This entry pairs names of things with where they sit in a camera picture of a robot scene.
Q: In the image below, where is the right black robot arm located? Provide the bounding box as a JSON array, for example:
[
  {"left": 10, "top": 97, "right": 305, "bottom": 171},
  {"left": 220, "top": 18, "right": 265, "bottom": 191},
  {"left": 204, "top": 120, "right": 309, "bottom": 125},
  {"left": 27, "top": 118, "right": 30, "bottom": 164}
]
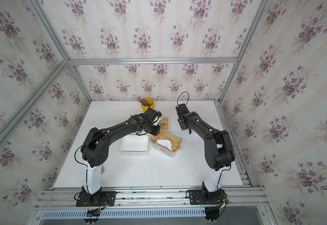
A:
[{"left": 176, "top": 103, "right": 236, "bottom": 193}]

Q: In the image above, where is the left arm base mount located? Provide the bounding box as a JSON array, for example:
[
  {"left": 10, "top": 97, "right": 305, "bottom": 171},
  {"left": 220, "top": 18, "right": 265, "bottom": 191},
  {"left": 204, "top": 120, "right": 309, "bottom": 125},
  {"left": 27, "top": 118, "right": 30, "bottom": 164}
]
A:
[{"left": 74, "top": 187, "right": 117, "bottom": 220}]

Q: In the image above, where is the white box with bamboo lid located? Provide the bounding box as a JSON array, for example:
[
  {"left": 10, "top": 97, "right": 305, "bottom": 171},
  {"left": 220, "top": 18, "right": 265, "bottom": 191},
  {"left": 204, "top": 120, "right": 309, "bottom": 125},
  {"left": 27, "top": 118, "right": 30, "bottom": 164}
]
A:
[{"left": 158, "top": 117, "right": 170, "bottom": 131}]

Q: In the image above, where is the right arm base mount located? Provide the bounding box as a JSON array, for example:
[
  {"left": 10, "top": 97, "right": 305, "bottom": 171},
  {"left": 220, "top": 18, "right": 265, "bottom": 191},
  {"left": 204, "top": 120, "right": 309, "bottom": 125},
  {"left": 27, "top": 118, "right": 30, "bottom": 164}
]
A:
[{"left": 186, "top": 188, "right": 229, "bottom": 223}]

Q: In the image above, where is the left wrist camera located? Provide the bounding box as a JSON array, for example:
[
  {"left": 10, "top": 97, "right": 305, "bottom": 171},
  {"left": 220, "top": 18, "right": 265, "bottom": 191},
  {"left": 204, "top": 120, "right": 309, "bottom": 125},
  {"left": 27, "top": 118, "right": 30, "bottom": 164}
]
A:
[{"left": 153, "top": 111, "right": 162, "bottom": 126}]

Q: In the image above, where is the clear plastic tissue box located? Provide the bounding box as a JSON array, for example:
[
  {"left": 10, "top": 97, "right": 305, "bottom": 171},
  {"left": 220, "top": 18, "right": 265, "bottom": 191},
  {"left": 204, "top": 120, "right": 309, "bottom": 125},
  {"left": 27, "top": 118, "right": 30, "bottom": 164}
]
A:
[{"left": 150, "top": 130, "right": 183, "bottom": 158}]

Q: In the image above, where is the yellow metal pen bucket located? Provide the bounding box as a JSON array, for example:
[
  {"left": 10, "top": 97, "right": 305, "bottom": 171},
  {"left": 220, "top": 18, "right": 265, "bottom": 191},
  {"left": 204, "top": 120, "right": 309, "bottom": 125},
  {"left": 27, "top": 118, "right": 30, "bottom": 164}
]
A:
[{"left": 141, "top": 98, "right": 155, "bottom": 112}]

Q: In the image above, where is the white plastic tray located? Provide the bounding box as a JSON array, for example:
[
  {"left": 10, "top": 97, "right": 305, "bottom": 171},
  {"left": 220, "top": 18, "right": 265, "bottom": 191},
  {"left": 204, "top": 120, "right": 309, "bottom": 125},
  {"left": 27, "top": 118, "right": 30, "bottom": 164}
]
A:
[{"left": 119, "top": 135, "right": 149, "bottom": 156}]

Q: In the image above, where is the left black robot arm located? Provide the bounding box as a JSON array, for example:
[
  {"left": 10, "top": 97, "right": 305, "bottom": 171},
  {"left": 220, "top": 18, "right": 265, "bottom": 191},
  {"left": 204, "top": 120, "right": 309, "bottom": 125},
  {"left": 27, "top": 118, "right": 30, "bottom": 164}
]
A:
[{"left": 77, "top": 108, "right": 162, "bottom": 197}]

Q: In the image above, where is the bamboo tissue box lid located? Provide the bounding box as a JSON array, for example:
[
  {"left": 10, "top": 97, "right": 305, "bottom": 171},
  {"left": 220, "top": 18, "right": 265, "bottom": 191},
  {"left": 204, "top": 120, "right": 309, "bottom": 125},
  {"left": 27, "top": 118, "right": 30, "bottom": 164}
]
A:
[{"left": 152, "top": 130, "right": 181, "bottom": 152}]

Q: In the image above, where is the colored pencils bundle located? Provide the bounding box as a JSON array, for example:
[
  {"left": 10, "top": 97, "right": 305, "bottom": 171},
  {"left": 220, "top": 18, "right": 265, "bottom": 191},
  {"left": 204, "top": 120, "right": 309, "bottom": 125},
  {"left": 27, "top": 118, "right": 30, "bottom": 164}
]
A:
[{"left": 138, "top": 97, "right": 150, "bottom": 107}]

